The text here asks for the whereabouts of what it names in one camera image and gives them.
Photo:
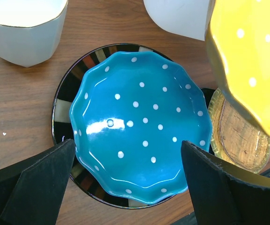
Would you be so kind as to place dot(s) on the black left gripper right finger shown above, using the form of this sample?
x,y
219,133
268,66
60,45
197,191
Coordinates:
x,y
222,193

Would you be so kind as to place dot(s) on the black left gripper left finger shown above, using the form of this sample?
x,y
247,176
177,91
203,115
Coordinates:
x,y
32,191

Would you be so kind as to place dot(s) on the black striped rim plate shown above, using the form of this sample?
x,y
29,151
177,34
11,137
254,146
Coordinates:
x,y
61,128

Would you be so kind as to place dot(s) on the blue polka dot plate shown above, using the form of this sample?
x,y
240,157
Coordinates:
x,y
129,118

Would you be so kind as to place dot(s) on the yellow polka dot plate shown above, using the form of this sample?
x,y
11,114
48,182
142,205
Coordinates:
x,y
237,39

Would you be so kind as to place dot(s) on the white plastic bin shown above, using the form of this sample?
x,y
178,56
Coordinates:
x,y
188,18

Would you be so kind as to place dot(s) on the yellow woven pattern plate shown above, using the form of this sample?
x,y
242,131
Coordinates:
x,y
234,139

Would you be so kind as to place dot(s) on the dark teal star plate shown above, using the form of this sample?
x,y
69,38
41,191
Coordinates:
x,y
208,93

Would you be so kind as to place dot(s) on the white ceramic mug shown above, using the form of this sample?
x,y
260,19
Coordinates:
x,y
30,30

